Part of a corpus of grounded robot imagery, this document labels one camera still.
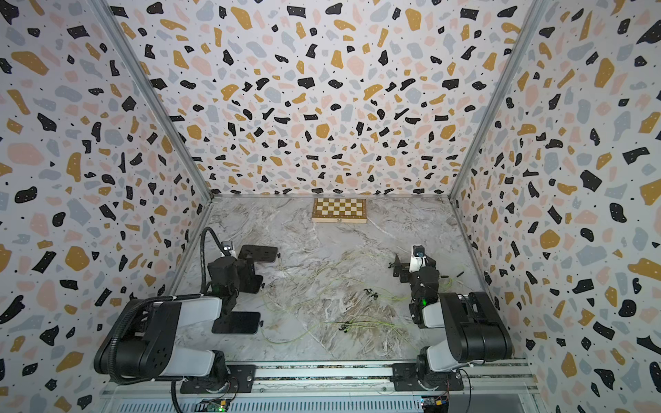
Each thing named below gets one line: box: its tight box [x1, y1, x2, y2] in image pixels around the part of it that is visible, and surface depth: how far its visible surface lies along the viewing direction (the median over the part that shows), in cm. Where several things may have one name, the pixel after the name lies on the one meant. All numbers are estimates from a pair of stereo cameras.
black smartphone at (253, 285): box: [238, 274, 266, 295], surface depth 94 cm
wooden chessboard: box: [311, 197, 368, 224], surface depth 115 cm
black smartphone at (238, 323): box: [211, 311, 261, 335], surface depth 85 cm
